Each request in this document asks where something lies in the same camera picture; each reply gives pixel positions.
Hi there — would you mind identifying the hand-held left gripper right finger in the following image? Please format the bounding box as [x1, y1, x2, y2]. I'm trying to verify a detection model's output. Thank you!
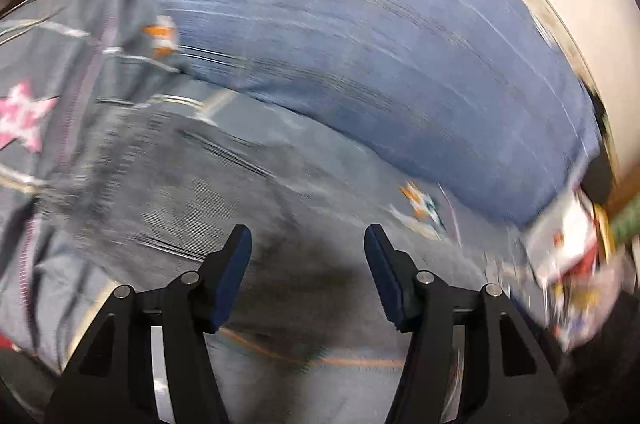
[364, 223, 571, 424]

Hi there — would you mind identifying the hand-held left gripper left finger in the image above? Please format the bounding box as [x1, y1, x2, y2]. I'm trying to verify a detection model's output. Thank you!
[45, 224, 252, 424]

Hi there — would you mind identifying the grey star print bed sheet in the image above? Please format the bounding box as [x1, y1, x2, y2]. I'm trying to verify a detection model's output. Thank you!
[0, 0, 566, 424]

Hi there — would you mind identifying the blue plaid pillow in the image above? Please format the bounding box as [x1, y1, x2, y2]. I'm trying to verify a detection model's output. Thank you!
[127, 0, 601, 227]

